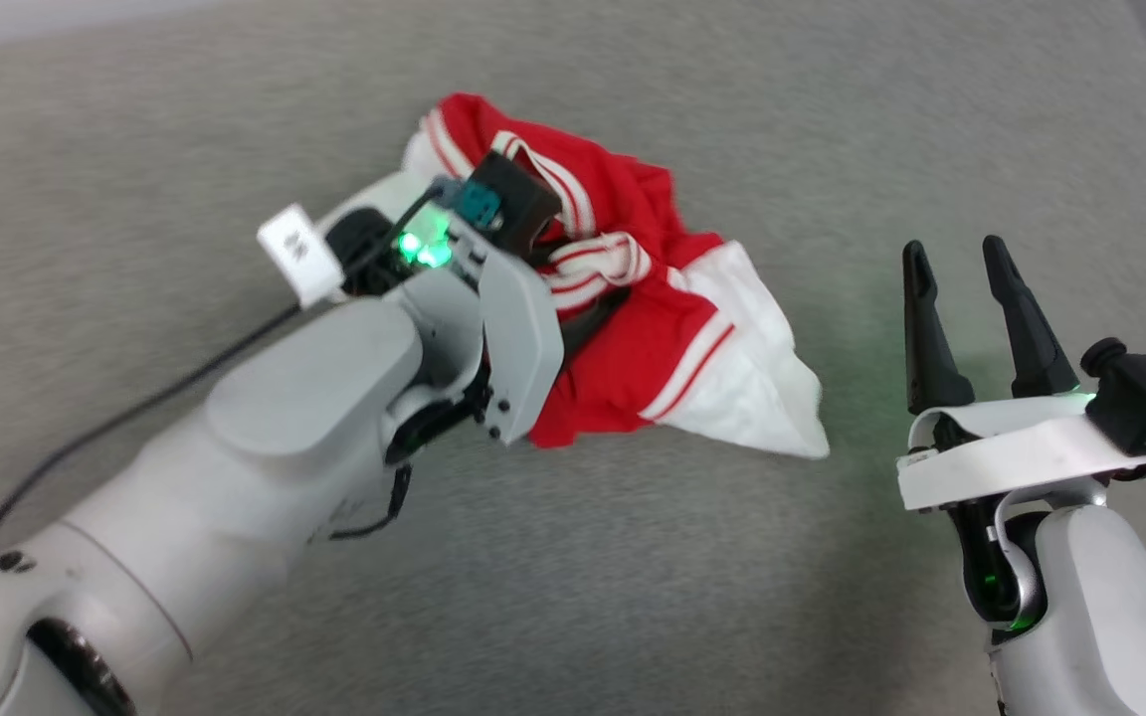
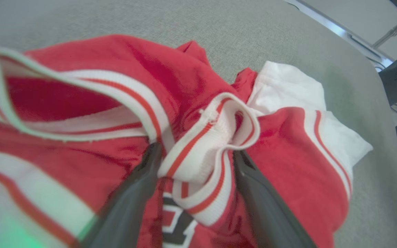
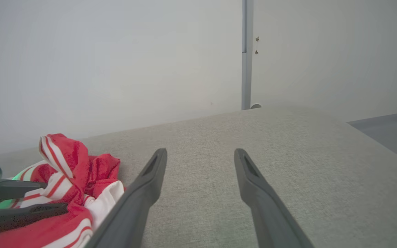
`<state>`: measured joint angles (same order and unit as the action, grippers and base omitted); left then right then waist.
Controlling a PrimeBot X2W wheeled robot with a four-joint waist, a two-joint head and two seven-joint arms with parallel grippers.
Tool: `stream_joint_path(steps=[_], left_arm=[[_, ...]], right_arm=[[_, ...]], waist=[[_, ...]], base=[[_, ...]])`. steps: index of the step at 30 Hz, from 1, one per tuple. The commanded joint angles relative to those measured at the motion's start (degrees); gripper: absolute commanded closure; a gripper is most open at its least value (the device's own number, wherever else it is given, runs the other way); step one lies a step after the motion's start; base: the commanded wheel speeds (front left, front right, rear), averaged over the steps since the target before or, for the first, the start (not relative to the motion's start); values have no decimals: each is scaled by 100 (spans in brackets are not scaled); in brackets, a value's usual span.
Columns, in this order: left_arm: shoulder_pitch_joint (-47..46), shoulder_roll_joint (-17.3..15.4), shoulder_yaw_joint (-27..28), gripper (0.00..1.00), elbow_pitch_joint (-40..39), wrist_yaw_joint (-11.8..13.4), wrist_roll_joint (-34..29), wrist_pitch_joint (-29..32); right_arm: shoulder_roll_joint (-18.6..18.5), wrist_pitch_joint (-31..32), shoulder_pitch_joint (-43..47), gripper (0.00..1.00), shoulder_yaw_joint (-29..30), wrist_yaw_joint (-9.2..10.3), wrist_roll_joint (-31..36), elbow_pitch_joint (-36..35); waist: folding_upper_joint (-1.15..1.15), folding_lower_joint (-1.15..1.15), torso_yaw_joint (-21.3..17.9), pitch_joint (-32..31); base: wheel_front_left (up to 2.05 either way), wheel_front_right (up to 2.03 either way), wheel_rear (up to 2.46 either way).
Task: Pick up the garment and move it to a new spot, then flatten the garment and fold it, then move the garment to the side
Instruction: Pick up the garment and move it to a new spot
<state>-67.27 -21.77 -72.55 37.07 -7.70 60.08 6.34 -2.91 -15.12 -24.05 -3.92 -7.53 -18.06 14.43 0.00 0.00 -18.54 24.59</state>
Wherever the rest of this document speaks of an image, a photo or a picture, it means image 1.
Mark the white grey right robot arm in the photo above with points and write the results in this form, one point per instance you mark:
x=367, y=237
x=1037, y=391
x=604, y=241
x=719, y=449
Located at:
x=1090, y=607

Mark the red and white garment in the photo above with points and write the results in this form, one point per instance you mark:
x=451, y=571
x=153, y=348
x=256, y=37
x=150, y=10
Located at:
x=633, y=368

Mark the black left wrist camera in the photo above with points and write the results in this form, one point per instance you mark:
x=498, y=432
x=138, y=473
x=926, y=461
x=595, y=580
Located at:
x=513, y=204

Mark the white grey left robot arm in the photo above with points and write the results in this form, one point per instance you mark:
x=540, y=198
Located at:
x=235, y=477

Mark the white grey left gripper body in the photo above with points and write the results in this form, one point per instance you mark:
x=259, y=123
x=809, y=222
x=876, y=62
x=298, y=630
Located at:
x=523, y=338

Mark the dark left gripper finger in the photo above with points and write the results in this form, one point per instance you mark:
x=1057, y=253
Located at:
x=595, y=316

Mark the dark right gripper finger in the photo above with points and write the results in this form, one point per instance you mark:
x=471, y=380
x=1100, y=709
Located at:
x=926, y=338
x=1031, y=338

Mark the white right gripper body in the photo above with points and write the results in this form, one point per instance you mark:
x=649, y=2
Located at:
x=1011, y=447

